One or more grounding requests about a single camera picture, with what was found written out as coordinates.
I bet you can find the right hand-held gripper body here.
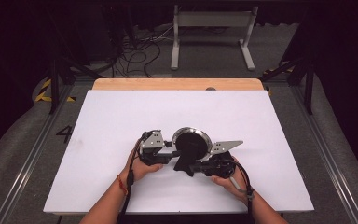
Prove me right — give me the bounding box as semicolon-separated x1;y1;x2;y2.
194;140;244;179

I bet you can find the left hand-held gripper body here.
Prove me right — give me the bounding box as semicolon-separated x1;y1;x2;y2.
138;129;172;167

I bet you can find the person's right hand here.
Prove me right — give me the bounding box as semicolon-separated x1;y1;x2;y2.
210;156;250;206

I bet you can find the person's left hand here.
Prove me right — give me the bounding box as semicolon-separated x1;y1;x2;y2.
121;145;165;185

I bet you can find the white board table cover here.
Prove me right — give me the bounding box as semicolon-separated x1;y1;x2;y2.
42;90;315;216

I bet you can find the person's dark clothing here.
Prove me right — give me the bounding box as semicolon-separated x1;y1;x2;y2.
117;213;253;224

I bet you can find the yellow black floor tape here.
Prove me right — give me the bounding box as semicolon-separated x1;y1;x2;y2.
34;77;77;104
261;62;296;77

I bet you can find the black tripod stand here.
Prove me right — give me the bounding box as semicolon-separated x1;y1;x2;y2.
48;55;104;115
258;55;317;116

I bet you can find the right hand-held gripper black cable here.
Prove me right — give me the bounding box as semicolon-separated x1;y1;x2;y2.
225;158;256;224

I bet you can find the hand-held gripper black cable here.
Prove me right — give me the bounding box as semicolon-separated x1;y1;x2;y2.
225;158;256;224
117;131;154;224

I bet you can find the left hand-held gripper black cable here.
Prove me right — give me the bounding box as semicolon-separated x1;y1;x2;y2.
117;131;154;224

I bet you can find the red string bracelet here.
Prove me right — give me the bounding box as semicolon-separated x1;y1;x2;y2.
116;174;129;197

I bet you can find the bundle of black floor cables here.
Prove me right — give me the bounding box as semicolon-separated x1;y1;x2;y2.
111;25;175;79

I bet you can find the aluminium floor rail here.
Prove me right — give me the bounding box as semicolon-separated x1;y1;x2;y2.
291;85;358;224
0;85;76;224

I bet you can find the white metal stand frame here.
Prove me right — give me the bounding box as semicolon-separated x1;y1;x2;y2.
170;4;260;72

